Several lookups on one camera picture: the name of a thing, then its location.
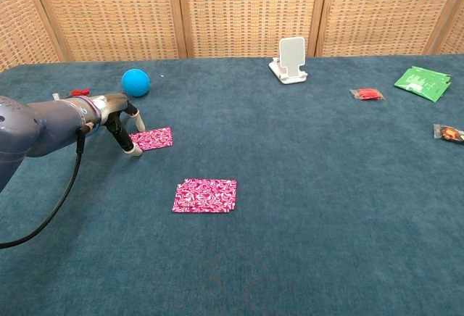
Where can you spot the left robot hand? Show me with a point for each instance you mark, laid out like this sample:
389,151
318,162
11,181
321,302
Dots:
112,106

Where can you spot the woven folding screen panel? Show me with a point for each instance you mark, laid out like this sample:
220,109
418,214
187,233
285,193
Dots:
21,22
250,8
455,29
384,8
108,11

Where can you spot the dark candy wrapper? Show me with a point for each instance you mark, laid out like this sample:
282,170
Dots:
451,134

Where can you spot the pink patterned card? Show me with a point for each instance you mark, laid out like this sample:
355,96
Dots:
204,196
156,138

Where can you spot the white phone stand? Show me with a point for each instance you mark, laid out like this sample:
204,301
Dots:
291,55

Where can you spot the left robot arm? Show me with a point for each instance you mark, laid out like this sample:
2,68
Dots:
36,127

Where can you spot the blue ball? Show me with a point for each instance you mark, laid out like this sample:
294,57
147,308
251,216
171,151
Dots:
136,82

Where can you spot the green foil packet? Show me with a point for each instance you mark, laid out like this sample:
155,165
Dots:
422,82

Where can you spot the black bottle with red cap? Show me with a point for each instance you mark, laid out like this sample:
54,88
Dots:
79,92

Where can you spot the red candy in clear wrapper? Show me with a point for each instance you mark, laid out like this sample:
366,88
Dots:
367,94

